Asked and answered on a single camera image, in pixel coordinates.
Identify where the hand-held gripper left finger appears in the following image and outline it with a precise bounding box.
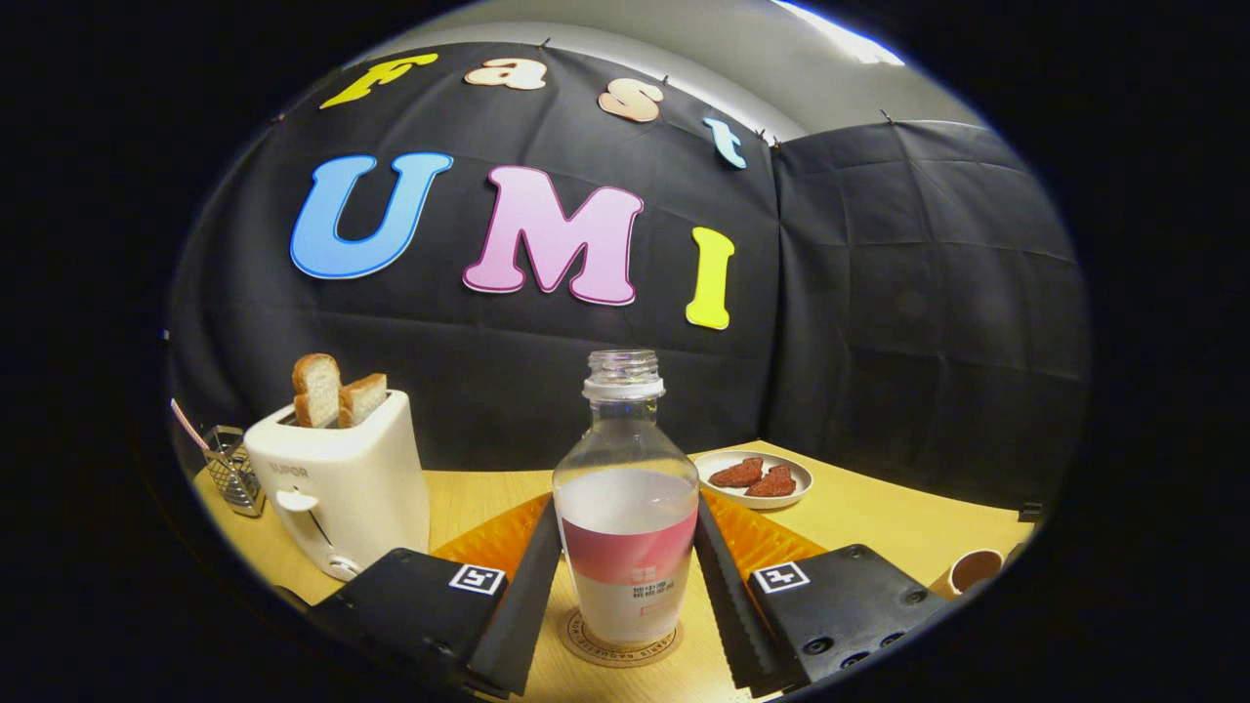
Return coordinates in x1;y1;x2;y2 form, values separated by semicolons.
308;493;564;699

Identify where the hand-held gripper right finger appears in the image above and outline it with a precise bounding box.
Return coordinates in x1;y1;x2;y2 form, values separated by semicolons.
695;493;953;696

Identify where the round wooden coaster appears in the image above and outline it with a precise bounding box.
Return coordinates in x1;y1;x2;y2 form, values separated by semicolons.
559;607;685;669

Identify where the clear juice bottle pink label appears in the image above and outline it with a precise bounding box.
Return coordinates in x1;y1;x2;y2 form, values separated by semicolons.
553;349;702;645

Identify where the cream cup wooden handle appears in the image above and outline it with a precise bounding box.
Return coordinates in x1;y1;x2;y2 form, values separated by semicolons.
928;549;1007;599

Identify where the round white plate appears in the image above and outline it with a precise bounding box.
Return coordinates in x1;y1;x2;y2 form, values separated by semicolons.
691;450;813;510

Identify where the wooden table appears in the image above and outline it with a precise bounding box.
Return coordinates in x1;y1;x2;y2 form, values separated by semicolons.
190;439;1036;703

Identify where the white toaster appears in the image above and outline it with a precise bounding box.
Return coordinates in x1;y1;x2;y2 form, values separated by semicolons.
243;389;431;583

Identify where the short toast slice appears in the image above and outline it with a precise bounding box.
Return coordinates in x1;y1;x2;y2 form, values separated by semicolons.
338;373;389;429

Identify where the tall toast slice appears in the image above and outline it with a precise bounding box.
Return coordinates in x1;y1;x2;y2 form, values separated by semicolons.
292;353;343;429

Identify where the black backdrop cloth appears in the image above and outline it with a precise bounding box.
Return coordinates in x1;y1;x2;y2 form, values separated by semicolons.
166;39;1090;509

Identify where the pink stick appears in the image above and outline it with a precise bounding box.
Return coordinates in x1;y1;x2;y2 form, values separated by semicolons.
170;397;211;455

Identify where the wire mesh basket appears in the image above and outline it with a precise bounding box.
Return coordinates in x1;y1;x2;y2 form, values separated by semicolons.
202;425;267;518

